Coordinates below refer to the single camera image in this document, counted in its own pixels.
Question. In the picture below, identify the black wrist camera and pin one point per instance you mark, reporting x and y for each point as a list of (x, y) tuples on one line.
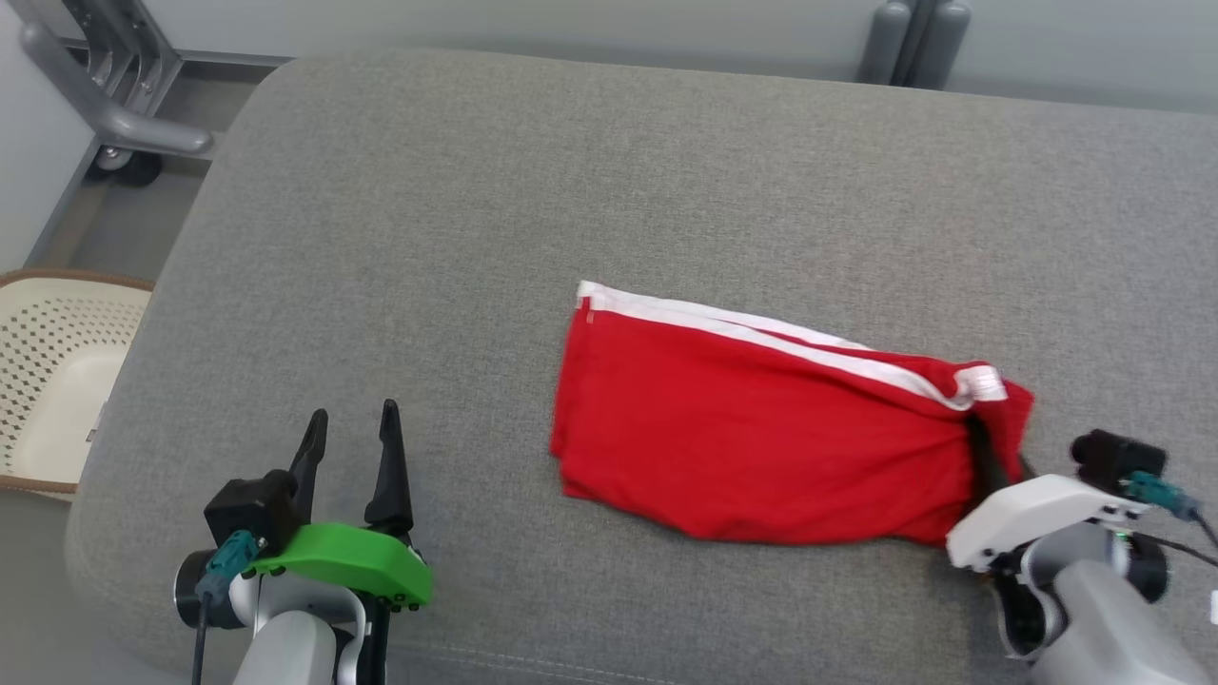
[(1113, 457), (252, 509)]

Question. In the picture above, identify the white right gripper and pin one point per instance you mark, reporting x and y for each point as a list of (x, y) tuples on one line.
[(1037, 509)]

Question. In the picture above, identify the red shorts with white stripes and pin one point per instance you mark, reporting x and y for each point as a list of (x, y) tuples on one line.
[(742, 438)]

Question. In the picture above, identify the grey upright post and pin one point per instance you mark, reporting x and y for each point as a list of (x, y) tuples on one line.
[(937, 43)]

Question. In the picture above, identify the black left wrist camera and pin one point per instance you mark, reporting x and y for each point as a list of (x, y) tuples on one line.
[(252, 509)]

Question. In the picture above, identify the cream perforated laundry basket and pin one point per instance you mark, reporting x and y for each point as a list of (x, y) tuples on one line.
[(57, 419)]

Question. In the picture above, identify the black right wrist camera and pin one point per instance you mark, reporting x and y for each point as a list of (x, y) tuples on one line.
[(1113, 457)]

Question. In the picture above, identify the grey metal cart frame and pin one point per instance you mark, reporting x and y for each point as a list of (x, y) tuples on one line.
[(105, 114)]

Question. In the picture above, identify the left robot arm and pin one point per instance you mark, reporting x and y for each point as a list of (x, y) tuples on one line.
[(285, 647)]

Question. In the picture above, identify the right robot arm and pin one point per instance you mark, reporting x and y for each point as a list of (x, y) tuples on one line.
[(1104, 618)]

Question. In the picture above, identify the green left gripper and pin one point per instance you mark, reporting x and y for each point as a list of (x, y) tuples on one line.
[(362, 561)]

